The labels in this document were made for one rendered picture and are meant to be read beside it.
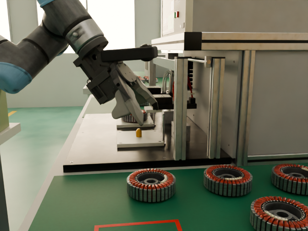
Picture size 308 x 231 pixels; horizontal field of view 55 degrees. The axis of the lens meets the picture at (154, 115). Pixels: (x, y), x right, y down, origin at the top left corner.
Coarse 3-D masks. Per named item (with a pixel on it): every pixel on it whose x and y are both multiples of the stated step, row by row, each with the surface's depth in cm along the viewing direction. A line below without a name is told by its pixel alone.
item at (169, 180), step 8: (128, 176) 69; (136, 176) 68; (144, 176) 70; (152, 176) 71; (160, 176) 70; (168, 176) 68; (128, 184) 65; (136, 184) 64; (144, 184) 64; (152, 184) 66; (160, 184) 64; (168, 184) 64; (128, 192) 66; (136, 192) 63; (144, 192) 62; (152, 192) 63; (160, 192) 63; (168, 192) 64; (144, 200) 63; (152, 200) 63; (160, 200) 64
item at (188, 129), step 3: (171, 123) 105; (171, 126) 105; (189, 126) 98; (171, 129) 105; (186, 129) 98; (189, 129) 98; (171, 132) 105; (186, 132) 98; (189, 132) 99; (171, 135) 105; (186, 135) 99; (189, 135) 99; (186, 138) 99; (189, 138) 99
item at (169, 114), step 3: (162, 111) 125; (165, 111) 121; (168, 111) 121; (171, 111) 121; (162, 114) 125; (165, 114) 121; (168, 114) 121; (171, 114) 122; (165, 117) 122; (168, 117) 122; (171, 117) 122; (165, 120) 122; (168, 120) 122; (171, 120) 122; (165, 123) 122; (168, 123) 122
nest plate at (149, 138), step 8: (120, 136) 101; (128, 136) 101; (144, 136) 101; (152, 136) 101; (160, 136) 101; (120, 144) 92; (128, 144) 93; (136, 144) 93; (144, 144) 94; (152, 144) 94; (160, 144) 94
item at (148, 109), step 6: (156, 96) 97; (162, 96) 97; (168, 96) 97; (162, 102) 96; (168, 102) 96; (144, 108) 100; (150, 108) 98; (162, 108) 96; (168, 108) 96; (192, 108) 97
